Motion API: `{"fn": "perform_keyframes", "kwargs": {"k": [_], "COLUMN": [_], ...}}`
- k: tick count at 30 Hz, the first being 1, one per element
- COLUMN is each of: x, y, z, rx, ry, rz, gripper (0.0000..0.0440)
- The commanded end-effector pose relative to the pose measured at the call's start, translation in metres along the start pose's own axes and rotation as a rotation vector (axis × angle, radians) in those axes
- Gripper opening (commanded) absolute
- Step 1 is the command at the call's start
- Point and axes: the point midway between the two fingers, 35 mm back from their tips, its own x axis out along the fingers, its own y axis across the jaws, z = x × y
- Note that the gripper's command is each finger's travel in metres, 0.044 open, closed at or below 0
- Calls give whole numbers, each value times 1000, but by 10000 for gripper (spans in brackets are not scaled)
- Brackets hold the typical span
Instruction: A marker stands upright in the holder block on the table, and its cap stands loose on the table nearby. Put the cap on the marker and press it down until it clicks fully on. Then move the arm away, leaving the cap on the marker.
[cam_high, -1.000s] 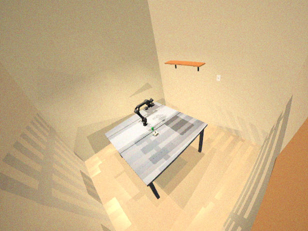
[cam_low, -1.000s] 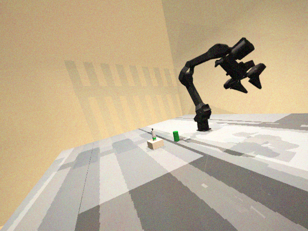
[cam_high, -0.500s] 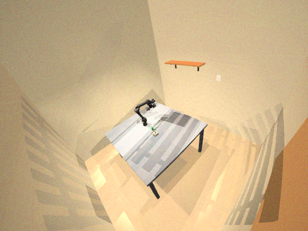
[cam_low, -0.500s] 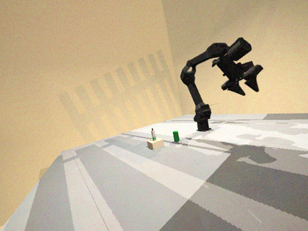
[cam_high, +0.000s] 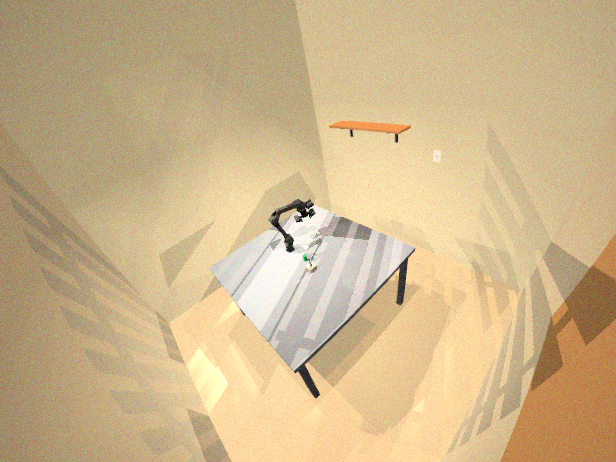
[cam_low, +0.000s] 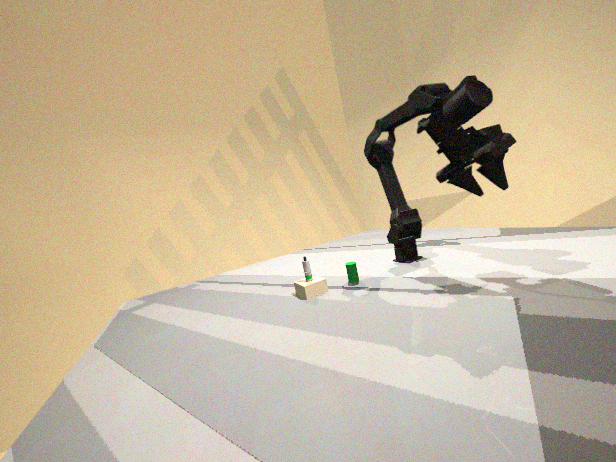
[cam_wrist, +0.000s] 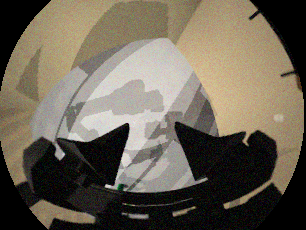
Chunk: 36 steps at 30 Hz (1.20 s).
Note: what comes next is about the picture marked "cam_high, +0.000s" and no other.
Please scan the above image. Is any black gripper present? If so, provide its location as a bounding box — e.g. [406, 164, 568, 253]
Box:
[294, 208, 316, 223]

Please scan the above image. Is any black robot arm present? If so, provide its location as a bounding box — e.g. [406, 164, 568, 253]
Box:
[268, 199, 314, 253]

